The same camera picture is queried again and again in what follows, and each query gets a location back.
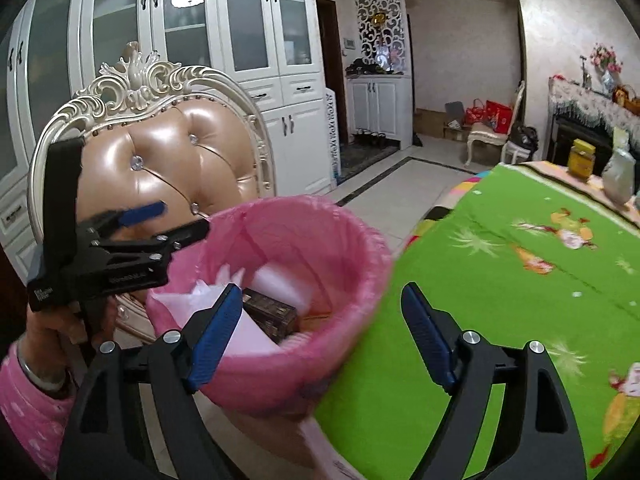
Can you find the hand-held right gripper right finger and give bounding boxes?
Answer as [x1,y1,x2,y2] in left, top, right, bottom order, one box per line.
[400,282,587,480]

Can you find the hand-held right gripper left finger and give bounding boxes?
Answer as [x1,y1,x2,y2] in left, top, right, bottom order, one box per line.
[56,282,245,480]

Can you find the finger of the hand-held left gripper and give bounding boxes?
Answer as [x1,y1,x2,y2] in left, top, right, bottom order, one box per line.
[100,217,212,263]
[82,201,168,241]

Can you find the black box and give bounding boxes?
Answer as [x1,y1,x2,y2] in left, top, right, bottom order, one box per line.
[242,287,302,337]

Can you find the pink trash bin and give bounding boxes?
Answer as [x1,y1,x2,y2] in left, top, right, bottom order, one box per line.
[146,195,397,417]

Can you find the person's left hand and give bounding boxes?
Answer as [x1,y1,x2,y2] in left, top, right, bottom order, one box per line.
[17,304,120,377]

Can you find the tufted leather dining chair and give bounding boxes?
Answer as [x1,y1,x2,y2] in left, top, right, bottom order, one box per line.
[27,42,277,343]

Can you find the white carved panel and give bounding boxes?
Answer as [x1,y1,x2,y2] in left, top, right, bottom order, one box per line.
[325,91,346,187]

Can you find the silver bangle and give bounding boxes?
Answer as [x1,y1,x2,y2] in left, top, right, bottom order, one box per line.
[17,345,68,392]

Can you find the dark patterned doormat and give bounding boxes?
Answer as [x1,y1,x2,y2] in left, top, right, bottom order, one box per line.
[339,145,402,183]

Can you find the row of dark shoes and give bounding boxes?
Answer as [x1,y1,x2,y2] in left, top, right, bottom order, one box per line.
[350,128,388,149]

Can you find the cream dining chair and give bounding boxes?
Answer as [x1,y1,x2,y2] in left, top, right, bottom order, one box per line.
[464,80,527,169]

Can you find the white glass-door cabinet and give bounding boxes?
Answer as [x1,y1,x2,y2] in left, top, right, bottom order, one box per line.
[0,0,342,273]

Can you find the cardboard box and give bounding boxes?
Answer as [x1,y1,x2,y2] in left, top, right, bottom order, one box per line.
[414,107,449,139]

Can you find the dark backpack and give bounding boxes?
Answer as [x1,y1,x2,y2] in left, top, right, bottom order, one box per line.
[507,122,540,162]

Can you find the white low cabinet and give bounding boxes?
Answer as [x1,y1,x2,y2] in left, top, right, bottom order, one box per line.
[346,74,415,151]

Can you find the yellow jar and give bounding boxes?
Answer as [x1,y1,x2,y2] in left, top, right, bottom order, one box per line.
[567,139,597,182]

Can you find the dark wooden door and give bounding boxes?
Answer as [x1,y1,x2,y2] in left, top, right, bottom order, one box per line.
[315,0,351,111]

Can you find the black piano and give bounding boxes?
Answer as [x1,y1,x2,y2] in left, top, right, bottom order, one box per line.
[547,110,622,167]

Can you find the white teapot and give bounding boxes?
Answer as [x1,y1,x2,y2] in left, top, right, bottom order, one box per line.
[601,147,639,207]

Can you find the lace piano cover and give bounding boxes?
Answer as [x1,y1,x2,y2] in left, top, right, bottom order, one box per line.
[547,76,640,134]

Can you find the white carved screen partition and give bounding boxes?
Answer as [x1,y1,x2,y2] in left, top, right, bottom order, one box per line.
[352,0,406,76]

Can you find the wicker basket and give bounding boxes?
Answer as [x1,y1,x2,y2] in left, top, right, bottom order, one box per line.
[612,84,640,114]

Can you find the flower vase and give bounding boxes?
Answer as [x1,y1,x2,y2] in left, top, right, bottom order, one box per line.
[590,44,624,94]

